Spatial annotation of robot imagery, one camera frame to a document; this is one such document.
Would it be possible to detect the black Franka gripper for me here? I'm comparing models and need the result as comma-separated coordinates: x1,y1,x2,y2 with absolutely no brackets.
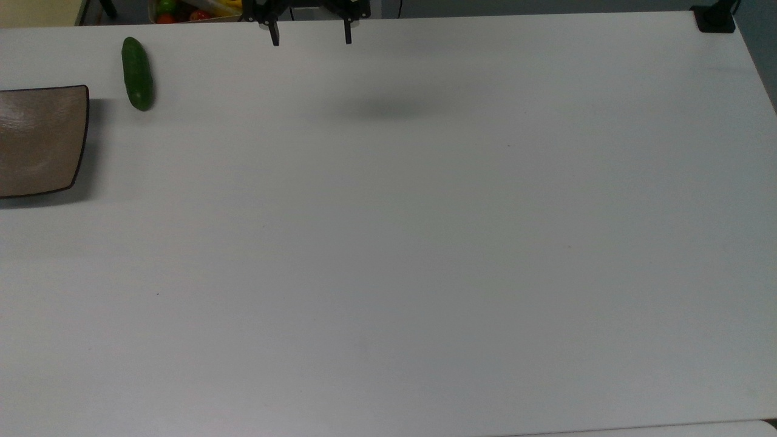
242,0,372,47

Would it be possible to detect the green cucumber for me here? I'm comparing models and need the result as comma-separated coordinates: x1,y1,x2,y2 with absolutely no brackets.
121,36,154,112

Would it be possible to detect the brown square ceramic plate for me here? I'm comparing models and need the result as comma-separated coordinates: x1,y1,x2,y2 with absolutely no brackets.
0,85,90,199

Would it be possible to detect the cardboard box of toy fruit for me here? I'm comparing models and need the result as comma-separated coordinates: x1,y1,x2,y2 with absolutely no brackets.
148,0,245,25

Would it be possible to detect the beige wooden furniture panel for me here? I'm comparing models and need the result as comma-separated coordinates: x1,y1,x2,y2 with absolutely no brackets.
0,0,89,29

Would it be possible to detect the black table clamp mount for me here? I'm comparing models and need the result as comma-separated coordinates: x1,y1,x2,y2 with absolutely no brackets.
691,0,740,33

